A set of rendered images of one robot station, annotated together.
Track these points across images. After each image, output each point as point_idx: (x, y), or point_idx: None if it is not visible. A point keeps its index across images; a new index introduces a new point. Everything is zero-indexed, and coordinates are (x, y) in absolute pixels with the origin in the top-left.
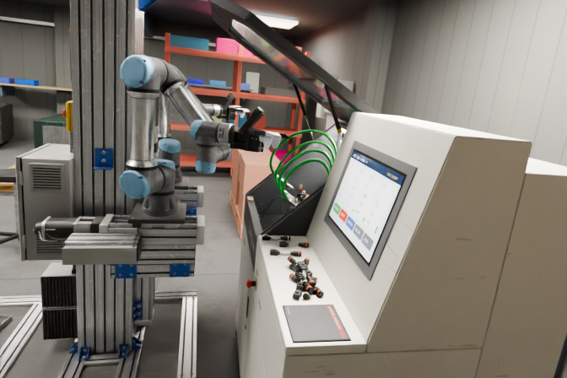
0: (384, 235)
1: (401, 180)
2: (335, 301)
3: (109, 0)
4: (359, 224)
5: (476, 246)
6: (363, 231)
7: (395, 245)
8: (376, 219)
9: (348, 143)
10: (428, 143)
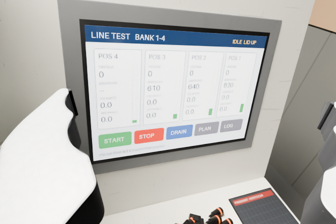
0: (256, 105)
1: (263, 41)
2: (220, 196)
3: None
4: (202, 121)
5: None
6: (217, 122)
7: (272, 103)
8: (237, 99)
9: (18, 10)
10: None
